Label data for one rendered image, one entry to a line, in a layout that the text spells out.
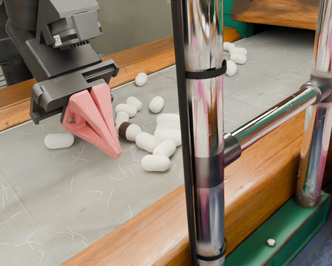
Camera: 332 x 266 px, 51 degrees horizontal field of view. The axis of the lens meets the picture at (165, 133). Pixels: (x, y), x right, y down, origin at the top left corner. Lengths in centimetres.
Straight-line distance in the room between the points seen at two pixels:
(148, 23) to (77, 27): 193
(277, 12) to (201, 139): 57
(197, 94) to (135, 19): 218
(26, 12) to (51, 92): 8
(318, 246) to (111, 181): 22
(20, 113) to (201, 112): 41
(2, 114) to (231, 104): 34
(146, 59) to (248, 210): 43
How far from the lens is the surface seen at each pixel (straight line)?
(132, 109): 49
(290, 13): 73
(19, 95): 59
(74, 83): 38
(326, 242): 41
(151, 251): 26
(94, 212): 34
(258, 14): 76
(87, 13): 35
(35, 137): 50
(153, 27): 224
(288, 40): 84
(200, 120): 18
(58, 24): 36
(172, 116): 45
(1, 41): 81
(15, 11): 40
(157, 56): 69
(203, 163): 20
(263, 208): 34
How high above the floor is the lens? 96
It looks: 29 degrees down
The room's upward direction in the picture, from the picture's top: 6 degrees counter-clockwise
